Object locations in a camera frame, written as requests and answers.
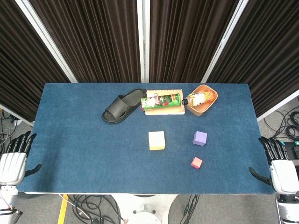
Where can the white partition base rail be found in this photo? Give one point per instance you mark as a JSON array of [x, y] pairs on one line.
[[278, 107], [16, 115]]

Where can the small red foam cube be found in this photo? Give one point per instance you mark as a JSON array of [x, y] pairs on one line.
[[196, 162]]

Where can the large yellow foam cube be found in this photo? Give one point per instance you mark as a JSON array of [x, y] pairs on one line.
[[156, 140]]

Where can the kraft paper notebook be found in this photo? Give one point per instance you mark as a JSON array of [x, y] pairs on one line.
[[163, 113]]

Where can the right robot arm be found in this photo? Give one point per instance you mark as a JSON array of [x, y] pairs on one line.
[[288, 210]]

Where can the white partition post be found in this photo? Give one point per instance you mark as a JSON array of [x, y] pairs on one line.
[[143, 35], [46, 39], [224, 39]]

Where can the purple cube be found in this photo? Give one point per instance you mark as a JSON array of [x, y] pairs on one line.
[[200, 138]]

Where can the orange paper bowl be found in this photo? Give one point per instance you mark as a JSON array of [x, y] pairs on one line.
[[201, 111]]

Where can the dark brown pleated curtain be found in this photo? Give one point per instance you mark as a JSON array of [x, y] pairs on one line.
[[268, 58], [18, 70], [187, 35], [93, 35]]

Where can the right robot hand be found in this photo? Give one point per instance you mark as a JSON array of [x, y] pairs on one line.
[[285, 175]]

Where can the green chips can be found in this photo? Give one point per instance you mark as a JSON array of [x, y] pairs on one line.
[[163, 101]]

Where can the yellow floor tape strip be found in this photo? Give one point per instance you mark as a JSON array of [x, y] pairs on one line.
[[63, 210]]

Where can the blue table cloth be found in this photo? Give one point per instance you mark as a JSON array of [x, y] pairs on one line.
[[93, 151]]

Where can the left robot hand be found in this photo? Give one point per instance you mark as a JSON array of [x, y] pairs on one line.
[[12, 168]]

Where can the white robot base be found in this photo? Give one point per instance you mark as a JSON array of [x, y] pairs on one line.
[[144, 210]]

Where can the black equipment box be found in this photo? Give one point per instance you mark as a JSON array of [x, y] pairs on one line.
[[292, 150]]

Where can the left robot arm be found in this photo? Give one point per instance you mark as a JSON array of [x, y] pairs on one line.
[[7, 203]]

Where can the black rubber slipper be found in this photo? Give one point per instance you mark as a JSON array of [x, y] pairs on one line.
[[121, 107]]

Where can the orange drink bottle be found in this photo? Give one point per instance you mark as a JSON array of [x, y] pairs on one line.
[[201, 98]]

